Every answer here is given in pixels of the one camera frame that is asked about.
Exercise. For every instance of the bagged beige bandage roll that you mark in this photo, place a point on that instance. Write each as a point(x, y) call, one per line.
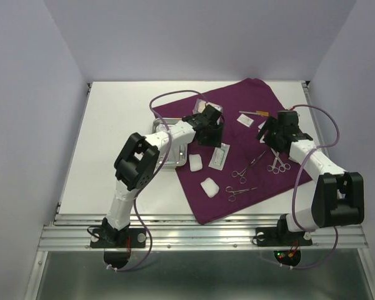
point(201, 104)

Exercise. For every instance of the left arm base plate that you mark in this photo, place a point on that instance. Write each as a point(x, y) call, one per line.
point(134, 238)

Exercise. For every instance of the steel scissors left pair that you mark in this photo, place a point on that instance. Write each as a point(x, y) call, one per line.
point(273, 167)

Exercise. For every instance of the white gauze pad bottom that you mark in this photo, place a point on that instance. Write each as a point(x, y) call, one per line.
point(210, 187)

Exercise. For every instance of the aluminium front rail frame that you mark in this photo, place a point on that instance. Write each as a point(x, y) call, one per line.
point(182, 233)

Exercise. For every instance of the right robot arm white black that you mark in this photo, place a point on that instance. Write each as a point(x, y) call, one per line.
point(339, 195)

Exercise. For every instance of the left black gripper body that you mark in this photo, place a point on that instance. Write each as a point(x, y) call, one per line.
point(213, 137)

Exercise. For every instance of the white green sterile pouch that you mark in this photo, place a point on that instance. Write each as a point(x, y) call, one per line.
point(219, 157)

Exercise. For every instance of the small clear bagged packet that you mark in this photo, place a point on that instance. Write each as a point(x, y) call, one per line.
point(245, 120)

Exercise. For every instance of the steel scissors right pair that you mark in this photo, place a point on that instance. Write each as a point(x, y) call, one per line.
point(282, 165)

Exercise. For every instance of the white gauze pad middle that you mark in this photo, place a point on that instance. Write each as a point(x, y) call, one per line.
point(195, 162)

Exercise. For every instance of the steel hemostat bottom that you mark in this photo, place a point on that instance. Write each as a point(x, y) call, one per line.
point(234, 193)

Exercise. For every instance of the steel hemostat long centre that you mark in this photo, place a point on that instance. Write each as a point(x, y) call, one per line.
point(241, 174)

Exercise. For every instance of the steel scissors pair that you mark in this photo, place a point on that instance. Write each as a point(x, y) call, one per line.
point(282, 165)
point(273, 167)

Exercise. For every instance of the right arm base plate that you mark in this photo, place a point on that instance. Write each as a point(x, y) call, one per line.
point(271, 237)

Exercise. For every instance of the scalpel blade orange packet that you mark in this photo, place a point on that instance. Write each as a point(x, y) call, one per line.
point(256, 113)

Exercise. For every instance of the white gauze pad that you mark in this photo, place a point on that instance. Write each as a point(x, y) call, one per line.
point(195, 162)
point(210, 187)

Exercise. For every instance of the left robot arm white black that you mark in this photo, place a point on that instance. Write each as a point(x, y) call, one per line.
point(136, 164)

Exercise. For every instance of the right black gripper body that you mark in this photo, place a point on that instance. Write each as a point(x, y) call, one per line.
point(272, 138)

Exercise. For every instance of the stainless steel tray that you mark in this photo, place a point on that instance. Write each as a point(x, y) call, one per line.
point(176, 157)

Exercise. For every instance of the purple surgical cloth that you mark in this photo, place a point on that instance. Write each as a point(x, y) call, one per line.
point(251, 173)

